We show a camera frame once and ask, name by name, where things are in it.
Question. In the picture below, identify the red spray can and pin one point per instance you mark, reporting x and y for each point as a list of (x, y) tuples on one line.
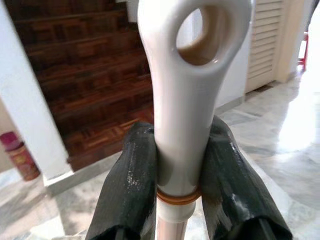
[(21, 160)]

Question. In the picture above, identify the red plastic stool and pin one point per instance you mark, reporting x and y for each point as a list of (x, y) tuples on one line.
[(303, 52)]

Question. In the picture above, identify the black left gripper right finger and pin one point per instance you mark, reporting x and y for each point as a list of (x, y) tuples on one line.
[(230, 175)]

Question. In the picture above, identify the dark wooden staircase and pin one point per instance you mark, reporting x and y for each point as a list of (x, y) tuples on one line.
[(85, 75)]

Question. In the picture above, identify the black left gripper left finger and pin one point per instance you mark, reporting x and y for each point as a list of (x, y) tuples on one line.
[(127, 185)]

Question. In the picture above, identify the cream louvered door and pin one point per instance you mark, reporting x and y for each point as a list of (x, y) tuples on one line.
[(265, 42)]

